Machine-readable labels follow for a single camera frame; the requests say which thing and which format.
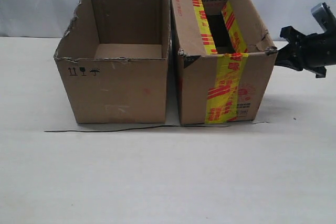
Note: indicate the open plain cardboard box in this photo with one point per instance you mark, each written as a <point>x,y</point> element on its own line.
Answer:
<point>113,61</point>

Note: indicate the cardboard box with yellow tape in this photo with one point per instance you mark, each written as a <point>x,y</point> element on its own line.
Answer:
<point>223,58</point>

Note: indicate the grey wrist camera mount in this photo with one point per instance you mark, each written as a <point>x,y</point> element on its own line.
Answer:
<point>324,17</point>

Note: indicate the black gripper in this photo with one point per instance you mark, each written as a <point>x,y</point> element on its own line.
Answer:
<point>296,53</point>

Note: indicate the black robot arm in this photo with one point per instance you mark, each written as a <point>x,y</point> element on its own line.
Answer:
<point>323,52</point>

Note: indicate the thin black floor line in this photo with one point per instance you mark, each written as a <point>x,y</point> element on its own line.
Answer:
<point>109,128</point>

